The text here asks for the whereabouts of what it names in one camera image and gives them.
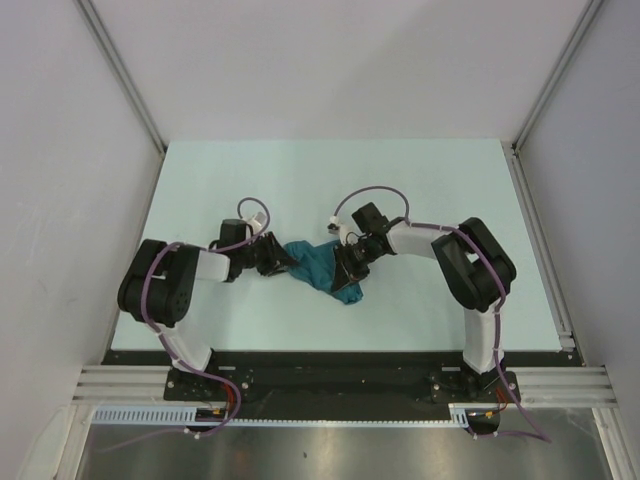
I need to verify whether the right aluminium frame post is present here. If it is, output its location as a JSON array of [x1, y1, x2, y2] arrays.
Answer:
[[512, 0, 606, 151]]

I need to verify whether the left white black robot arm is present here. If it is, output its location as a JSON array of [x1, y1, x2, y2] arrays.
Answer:
[[117, 214, 299, 400]]

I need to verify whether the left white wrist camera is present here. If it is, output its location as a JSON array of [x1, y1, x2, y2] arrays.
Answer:
[[244, 212, 269, 235]]

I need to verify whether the aluminium frame post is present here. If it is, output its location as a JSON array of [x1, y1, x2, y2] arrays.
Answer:
[[512, 0, 606, 151], [74, 0, 169, 154]]

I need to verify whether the white slotted cable duct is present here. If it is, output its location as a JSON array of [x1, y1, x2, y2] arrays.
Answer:
[[92, 405, 481, 430]]

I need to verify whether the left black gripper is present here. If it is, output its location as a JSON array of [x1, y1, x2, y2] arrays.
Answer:
[[237, 231, 299, 277]]

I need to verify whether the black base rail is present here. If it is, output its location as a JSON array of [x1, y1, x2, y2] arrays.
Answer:
[[103, 351, 582, 434]]

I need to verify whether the aluminium extrusion rail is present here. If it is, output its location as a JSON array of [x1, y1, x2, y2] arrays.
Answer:
[[507, 142, 640, 480]]

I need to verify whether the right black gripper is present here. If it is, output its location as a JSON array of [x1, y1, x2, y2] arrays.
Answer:
[[331, 239, 384, 294]]

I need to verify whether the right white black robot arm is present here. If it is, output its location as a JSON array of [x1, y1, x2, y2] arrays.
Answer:
[[328, 202, 517, 401]]

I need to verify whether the teal satin napkin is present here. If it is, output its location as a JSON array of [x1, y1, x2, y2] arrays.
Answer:
[[284, 240, 364, 305]]

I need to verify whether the left aluminium frame post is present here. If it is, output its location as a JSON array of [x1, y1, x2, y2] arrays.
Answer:
[[74, 0, 169, 154]]

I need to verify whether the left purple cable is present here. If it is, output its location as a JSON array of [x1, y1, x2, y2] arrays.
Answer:
[[142, 197, 272, 376]]

